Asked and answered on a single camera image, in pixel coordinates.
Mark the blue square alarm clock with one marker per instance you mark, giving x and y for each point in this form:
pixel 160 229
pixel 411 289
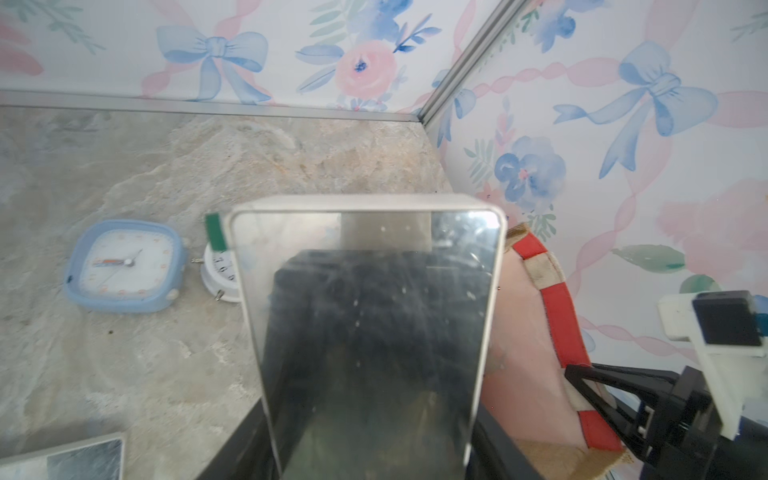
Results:
pixel 126 267

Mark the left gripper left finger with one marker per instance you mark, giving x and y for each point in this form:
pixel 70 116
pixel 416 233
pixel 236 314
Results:
pixel 247 454

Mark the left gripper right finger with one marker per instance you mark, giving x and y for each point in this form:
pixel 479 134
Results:
pixel 494 456

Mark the grey panel clock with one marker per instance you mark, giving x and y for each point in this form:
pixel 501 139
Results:
pixel 96 458

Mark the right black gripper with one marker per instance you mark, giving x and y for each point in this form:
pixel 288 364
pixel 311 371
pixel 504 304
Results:
pixel 668 421

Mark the grey mirror clock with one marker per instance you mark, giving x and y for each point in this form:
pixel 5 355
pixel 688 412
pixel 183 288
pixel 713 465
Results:
pixel 369 316

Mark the white round alarm clock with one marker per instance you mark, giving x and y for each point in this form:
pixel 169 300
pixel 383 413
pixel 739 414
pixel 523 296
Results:
pixel 218 274

